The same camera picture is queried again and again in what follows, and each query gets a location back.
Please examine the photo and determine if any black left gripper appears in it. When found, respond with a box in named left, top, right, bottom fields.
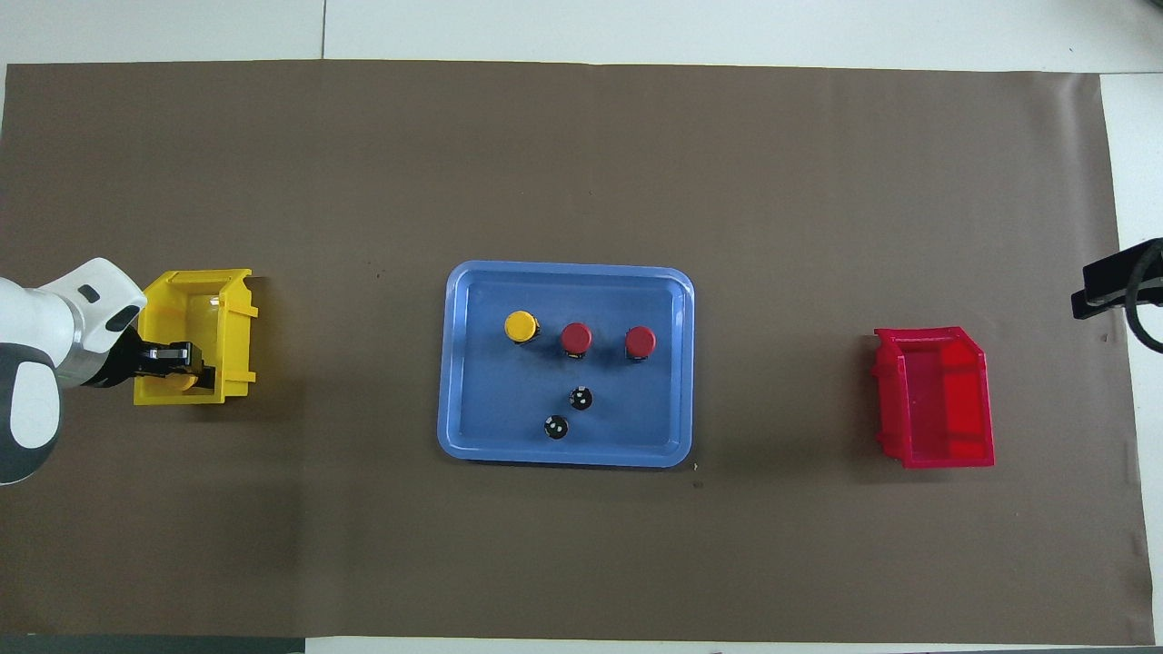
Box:
left=86, top=327, right=194, bottom=391

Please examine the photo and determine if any blue plastic tray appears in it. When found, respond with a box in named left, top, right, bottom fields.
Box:
left=437, top=261, right=696, bottom=470

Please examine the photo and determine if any yellow plastic bin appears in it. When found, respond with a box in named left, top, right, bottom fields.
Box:
left=133, top=268, right=259, bottom=407

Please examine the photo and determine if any red plastic bin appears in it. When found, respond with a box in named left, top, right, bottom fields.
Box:
left=870, top=325, right=996, bottom=471

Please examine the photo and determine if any brown table mat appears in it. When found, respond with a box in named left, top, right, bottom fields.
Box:
left=0, top=59, right=1148, bottom=648

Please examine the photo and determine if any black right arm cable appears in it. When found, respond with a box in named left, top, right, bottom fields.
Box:
left=1125, top=241, right=1163, bottom=355

